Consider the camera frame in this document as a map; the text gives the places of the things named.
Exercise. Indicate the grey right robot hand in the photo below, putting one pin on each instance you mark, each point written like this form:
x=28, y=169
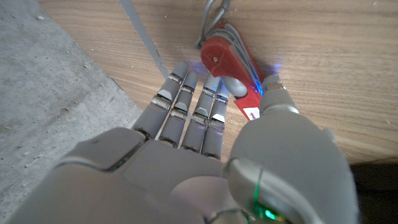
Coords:
x=155, y=174

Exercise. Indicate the red Swiss knife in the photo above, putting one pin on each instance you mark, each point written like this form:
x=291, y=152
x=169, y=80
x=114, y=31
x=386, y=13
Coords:
x=224, y=62

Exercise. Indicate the grey tape strip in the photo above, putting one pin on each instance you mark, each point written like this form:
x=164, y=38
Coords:
x=146, y=40

